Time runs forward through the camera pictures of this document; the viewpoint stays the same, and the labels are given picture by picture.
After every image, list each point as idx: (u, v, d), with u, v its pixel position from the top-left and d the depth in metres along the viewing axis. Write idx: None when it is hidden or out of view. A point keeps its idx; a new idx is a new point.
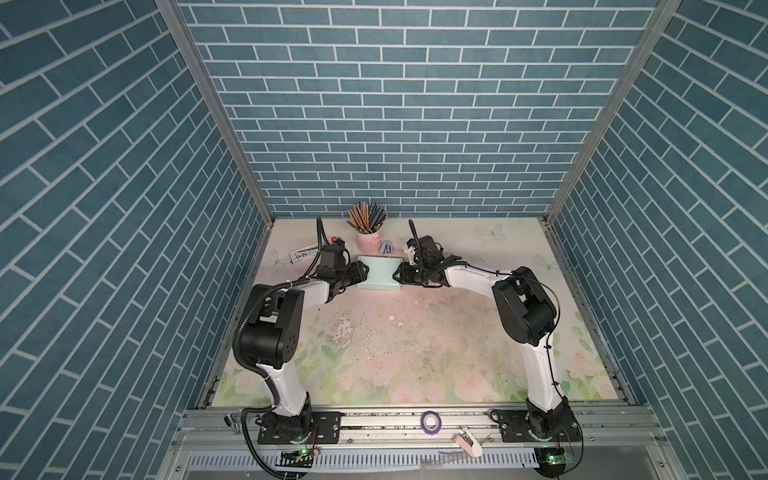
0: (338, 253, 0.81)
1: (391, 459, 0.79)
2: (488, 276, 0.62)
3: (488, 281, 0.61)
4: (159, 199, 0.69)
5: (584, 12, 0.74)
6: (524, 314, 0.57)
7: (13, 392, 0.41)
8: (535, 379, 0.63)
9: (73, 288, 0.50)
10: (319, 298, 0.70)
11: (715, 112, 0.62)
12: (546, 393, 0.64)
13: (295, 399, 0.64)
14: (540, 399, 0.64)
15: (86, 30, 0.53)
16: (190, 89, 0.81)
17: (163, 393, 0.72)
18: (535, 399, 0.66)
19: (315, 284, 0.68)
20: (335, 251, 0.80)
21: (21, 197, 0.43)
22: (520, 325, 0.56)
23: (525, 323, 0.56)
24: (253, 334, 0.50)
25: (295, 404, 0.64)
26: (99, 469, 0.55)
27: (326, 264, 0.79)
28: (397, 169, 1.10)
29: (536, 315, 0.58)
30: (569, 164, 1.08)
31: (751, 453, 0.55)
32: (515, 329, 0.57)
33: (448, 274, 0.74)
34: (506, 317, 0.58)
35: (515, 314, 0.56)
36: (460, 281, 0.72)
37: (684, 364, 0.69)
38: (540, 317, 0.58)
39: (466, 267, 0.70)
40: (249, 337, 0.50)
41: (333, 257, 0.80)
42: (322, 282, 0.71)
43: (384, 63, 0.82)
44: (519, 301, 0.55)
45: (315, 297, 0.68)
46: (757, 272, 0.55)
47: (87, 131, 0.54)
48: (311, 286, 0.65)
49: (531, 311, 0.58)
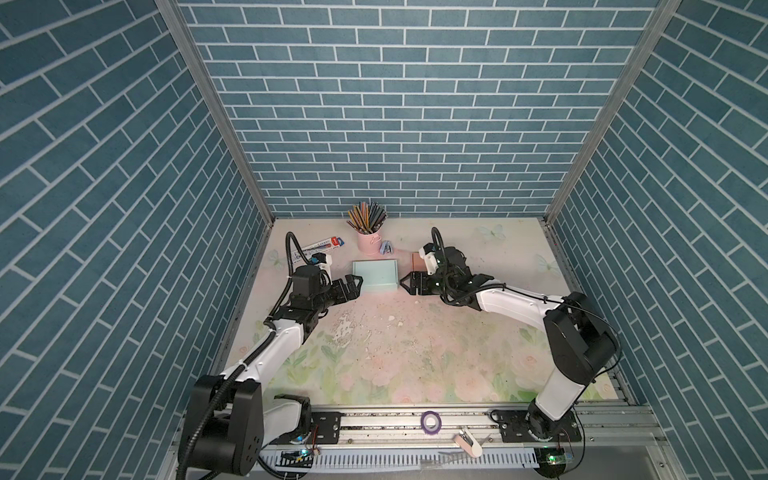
0: (311, 278, 0.68)
1: (391, 459, 0.79)
2: (530, 301, 0.55)
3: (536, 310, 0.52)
4: (159, 199, 0.69)
5: (584, 12, 0.74)
6: (584, 350, 0.48)
7: (13, 392, 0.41)
8: (554, 395, 0.60)
9: (73, 289, 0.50)
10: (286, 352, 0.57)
11: (715, 111, 0.62)
12: (559, 408, 0.61)
13: (293, 412, 0.64)
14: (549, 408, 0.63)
15: (86, 30, 0.53)
16: (190, 88, 0.81)
17: (163, 393, 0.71)
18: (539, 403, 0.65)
19: (280, 343, 0.54)
20: (309, 275, 0.67)
21: (21, 198, 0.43)
22: (580, 361, 0.47)
23: (588, 361, 0.48)
24: (211, 441, 0.41)
25: (293, 414, 0.64)
26: (99, 470, 0.55)
27: (302, 291, 0.67)
28: (397, 169, 1.10)
29: (599, 351, 0.49)
30: (569, 164, 1.08)
31: (751, 453, 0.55)
32: (573, 368, 0.48)
33: (481, 299, 0.65)
34: (560, 353, 0.49)
35: (576, 352, 0.47)
36: (498, 306, 0.62)
37: (684, 364, 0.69)
38: (603, 352, 0.49)
39: (504, 290, 0.61)
40: (208, 445, 0.41)
41: (307, 281, 0.67)
42: (293, 326, 0.59)
43: (384, 63, 0.82)
44: (578, 336, 0.51)
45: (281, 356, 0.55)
46: (756, 272, 0.55)
47: (87, 131, 0.54)
48: (276, 346, 0.53)
49: (591, 347, 0.49)
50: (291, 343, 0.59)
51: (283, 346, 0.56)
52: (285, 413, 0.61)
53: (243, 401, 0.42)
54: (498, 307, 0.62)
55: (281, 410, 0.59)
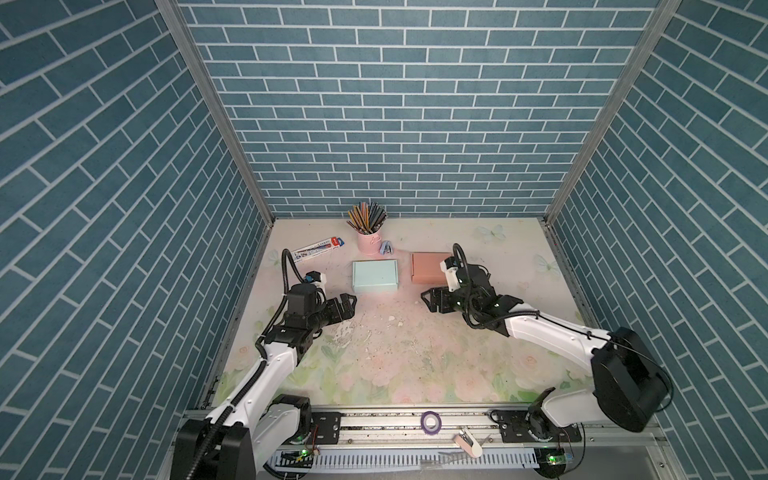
0: (308, 295, 0.67)
1: (391, 459, 0.79)
2: (570, 334, 0.50)
3: (577, 347, 0.48)
4: (159, 199, 0.69)
5: (584, 12, 0.74)
6: (637, 396, 0.44)
7: (12, 392, 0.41)
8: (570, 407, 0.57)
9: (73, 289, 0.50)
10: (278, 380, 0.55)
11: (715, 112, 0.62)
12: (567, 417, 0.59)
13: (291, 419, 0.63)
14: (557, 411, 0.61)
15: (86, 30, 0.53)
16: (190, 88, 0.81)
17: (163, 393, 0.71)
18: (548, 405, 0.63)
19: (271, 372, 0.52)
20: (306, 292, 0.66)
21: (21, 198, 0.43)
22: (628, 409, 0.42)
23: (640, 407, 0.43)
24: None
25: (294, 418, 0.64)
26: (99, 470, 0.55)
27: (296, 309, 0.65)
28: (397, 169, 1.10)
29: (648, 396, 0.44)
30: (569, 164, 1.08)
31: (751, 454, 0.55)
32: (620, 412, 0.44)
33: (511, 326, 0.61)
34: (606, 397, 0.45)
35: (629, 397, 0.43)
36: (530, 335, 0.58)
37: (684, 364, 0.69)
38: (652, 397, 0.44)
39: (538, 319, 0.56)
40: None
41: (303, 299, 0.65)
42: (286, 352, 0.57)
43: (384, 63, 0.82)
44: (629, 379, 0.46)
45: (273, 385, 0.53)
46: (756, 272, 0.55)
47: (87, 131, 0.54)
48: (266, 378, 0.51)
49: (642, 390, 0.44)
50: (282, 371, 0.56)
51: (274, 379, 0.53)
52: (283, 427, 0.60)
53: (230, 448, 0.40)
54: (530, 336, 0.58)
55: (279, 426, 0.59)
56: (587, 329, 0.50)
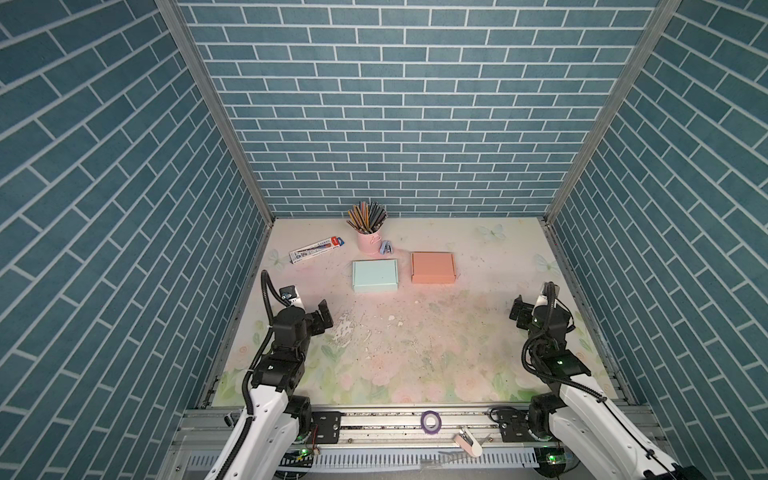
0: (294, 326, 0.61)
1: (390, 459, 0.79)
2: (628, 439, 0.47)
3: (628, 457, 0.45)
4: (159, 199, 0.69)
5: (584, 12, 0.74)
6: None
7: (13, 392, 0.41)
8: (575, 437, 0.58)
9: (73, 288, 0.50)
10: (270, 426, 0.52)
11: (715, 111, 0.62)
12: (566, 436, 0.60)
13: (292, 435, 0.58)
14: (557, 425, 0.62)
15: (86, 30, 0.53)
16: (190, 88, 0.81)
17: (163, 393, 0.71)
18: (557, 419, 0.62)
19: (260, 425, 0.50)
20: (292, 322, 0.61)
21: (21, 197, 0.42)
22: None
23: None
24: None
25: (292, 430, 0.64)
26: (99, 470, 0.55)
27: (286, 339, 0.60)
28: (397, 169, 1.10)
29: None
30: (569, 164, 1.08)
31: (751, 453, 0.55)
32: None
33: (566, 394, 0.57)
34: None
35: None
36: (583, 415, 0.54)
37: (684, 364, 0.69)
38: None
39: (600, 403, 0.53)
40: None
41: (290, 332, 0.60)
42: (274, 400, 0.54)
43: (384, 63, 0.82)
44: None
45: (264, 434, 0.52)
46: (756, 272, 0.55)
47: (87, 131, 0.54)
48: (254, 437, 0.49)
49: None
50: (275, 415, 0.55)
51: (264, 431, 0.51)
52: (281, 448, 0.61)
53: None
54: (582, 415, 0.54)
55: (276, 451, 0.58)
56: (651, 447, 0.46)
